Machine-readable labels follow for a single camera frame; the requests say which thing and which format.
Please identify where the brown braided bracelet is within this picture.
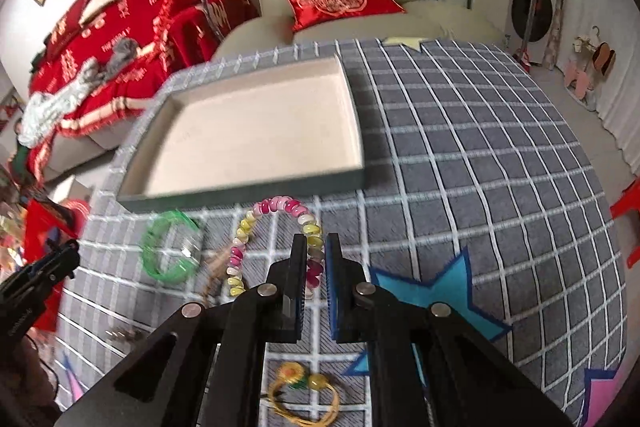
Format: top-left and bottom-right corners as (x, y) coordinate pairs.
(196, 250), (234, 308)

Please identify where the silver rhinestone hair clip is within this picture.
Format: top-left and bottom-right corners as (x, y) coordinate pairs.
(104, 327), (143, 343)

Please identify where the yellow flower cord bracelet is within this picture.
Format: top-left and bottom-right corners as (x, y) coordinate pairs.
(267, 362), (342, 426)

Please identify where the green translucent bangle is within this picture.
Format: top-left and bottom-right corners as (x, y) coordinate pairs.
(141, 210), (204, 286)

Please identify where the pink yellow beaded bracelet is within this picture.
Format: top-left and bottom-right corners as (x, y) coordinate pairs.
(226, 194), (326, 301)

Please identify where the green jewelry tray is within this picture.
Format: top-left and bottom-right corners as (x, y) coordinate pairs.
(116, 56), (364, 213)

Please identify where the grey checked tablecloth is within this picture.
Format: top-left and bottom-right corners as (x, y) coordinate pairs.
(52, 40), (627, 426)

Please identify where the grey knitted garment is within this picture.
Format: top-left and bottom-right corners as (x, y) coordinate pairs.
(17, 38), (138, 150)

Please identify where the red plastic stool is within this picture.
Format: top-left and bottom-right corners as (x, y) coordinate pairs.
(610, 176), (640, 270)

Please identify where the red patterned blanket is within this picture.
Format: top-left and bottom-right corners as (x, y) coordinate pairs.
(8, 0), (258, 183)

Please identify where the pink rocking horse toy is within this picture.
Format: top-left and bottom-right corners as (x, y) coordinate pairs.
(564, 25), (616, 110)

